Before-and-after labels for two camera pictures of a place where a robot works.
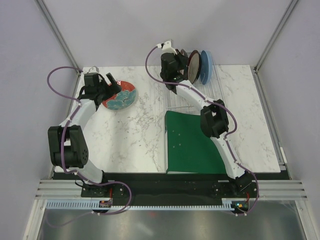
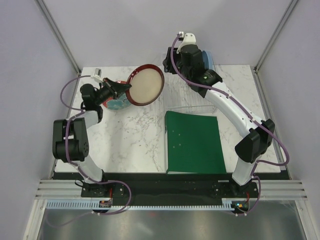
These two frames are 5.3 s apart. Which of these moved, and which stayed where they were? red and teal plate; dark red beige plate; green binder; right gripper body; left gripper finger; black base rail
Moved: left gripper finger; dark red beige plate; right gripper body
Stayed: red and teal plate; black base rail; green binder
